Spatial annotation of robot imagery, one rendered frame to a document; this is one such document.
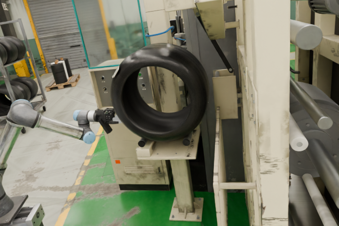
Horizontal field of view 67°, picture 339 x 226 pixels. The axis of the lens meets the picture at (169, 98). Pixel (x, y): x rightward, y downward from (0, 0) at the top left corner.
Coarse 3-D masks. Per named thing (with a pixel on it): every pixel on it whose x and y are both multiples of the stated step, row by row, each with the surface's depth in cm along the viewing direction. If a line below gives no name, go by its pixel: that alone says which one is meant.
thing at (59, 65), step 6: (60, 60) 785; (66, 60) 792; (54, 66) 711; (60, 66) 719; (66, 66) 794; (54, 72) 717; (60, 72) 721; (66, 72) 773; (54, 78) 726; (60, 78) 724; (66, 78) 740; (72, 78) 779; (78, 78) 827; (48, 84) 744; (54, 84) 732; (60, 84) 726; (66, 84) 729; (72, 84) 732; (48, 90) 724
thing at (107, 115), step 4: (108, 108) 168; (112, 108) 168; (96, 112) 165; (100, 112) 165; (104, 112) 165; (108, 112) 161; (112, 112) 165; (96, 116) 166; (100, 116) 166; (104, 116) 163; (108, 116) 164; (112, 116) 167; (96, 120) 166; (104, 120) 164; (108, 120) 164; (112, 120) 165
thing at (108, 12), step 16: (80, 0) 202; (96, 0) 200; (112, 0) 198; (128, 0) 195; (80, 16) 207; (96, 16) 204; (112, 16) 202; (128, 16) 200; (80, 32) 211; (96, 32) 209; (112, 32) 207; (128, 32) 204; (144, 32) 202; (96, 48) 214; (112, 48) 211; (128, 48) 209; (96, 64) 219; (112, 64) 216
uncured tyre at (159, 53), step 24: (144, 48) 141; (168, 48) 139; (120, 72) 142; (192, 72) 136; (120, 96) 146; (192, 96) 138; (120, 120) 156; (144, 120) 174; (168, 120) 176; (192, 120) 143
